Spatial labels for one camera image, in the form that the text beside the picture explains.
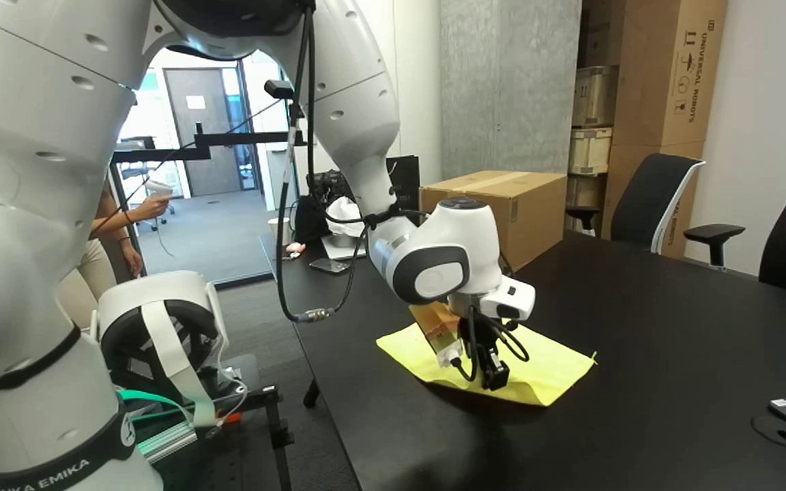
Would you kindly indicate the person in black top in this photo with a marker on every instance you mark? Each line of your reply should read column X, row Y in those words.
column 116, row 227

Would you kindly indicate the small brown cardboard box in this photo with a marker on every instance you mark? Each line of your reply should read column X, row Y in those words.
column 595, row 98

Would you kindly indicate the black boom rod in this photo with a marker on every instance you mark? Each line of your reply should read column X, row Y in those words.
column 220, row 140

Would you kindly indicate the tall brown cardboard box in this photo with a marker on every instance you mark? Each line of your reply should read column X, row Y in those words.
column 666, row 83

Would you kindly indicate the dark flat pad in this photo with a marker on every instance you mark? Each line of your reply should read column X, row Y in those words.
column 327, row 265

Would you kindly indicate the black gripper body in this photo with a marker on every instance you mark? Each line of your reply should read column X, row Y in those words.
column 483, row 339

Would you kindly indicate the black backpack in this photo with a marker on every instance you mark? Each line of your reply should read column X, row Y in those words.
column 312, row 219

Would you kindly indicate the grey flat device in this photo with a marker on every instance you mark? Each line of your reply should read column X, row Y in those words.
column 341, row 246

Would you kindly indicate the pale labelled cardboard box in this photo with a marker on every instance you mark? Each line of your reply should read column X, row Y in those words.
column 589, row 152

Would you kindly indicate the black metal stand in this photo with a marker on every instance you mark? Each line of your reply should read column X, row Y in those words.
column 274, row 426

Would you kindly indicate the black paper bag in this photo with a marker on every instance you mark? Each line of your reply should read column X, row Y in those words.
column 405, row 182

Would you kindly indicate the grey door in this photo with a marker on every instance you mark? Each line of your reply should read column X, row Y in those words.
column 203, row 119

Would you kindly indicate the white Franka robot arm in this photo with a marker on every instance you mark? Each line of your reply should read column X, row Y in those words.
column 38, row 182

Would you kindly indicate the white plastic bag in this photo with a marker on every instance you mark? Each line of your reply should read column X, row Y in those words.
column 341, row 219

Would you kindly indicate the white VR headset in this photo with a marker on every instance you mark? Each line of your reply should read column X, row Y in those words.
column 161, row 291

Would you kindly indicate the black camera on stand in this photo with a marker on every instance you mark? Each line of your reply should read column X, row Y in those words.
column 278, row 88

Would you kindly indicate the yellow towel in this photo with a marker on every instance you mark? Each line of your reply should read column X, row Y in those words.
column 547, row 372

